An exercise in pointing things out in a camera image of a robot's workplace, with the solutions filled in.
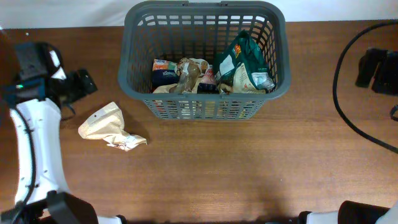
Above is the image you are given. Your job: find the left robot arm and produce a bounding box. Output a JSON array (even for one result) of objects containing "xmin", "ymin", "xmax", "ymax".
[{"xmin": 1, "ymin": 42, "xmax": 127, "ymax": 223}]

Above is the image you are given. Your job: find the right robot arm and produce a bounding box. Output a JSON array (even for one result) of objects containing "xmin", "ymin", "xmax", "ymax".
[{"xmin": 297, "ymin": 48, "xmax": 397, "ymax": 224}]

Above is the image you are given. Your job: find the grey plastic basket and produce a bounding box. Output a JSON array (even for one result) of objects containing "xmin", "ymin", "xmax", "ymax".
[{"xmin": 118, "ymin": 1, "xmax": 291, "ymax": 119}]

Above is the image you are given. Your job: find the cream brown snack wrapper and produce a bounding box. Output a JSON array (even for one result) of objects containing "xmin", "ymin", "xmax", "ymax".
[{"xmin": 152, "ymin": 57, "xmax": 211, "ymax": 95}]

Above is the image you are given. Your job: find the blue Kleenex tissue multipack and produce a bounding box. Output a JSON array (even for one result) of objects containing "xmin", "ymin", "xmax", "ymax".
[{"xmin": 151, "ymin": 58, "xmax": 218, "ymax": 93}]

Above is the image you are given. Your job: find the cream snack bag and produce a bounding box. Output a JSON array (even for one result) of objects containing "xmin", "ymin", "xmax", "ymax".
[{"xmin": 78, "ymin": 102, "xmax": 147, "ymax": 151}]

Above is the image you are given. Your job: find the green tortilla wrap package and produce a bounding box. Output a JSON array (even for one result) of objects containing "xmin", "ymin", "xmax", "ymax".
[{"xmin": 213, "ymin": 30, "xmax": 275, "ymax": 94}]

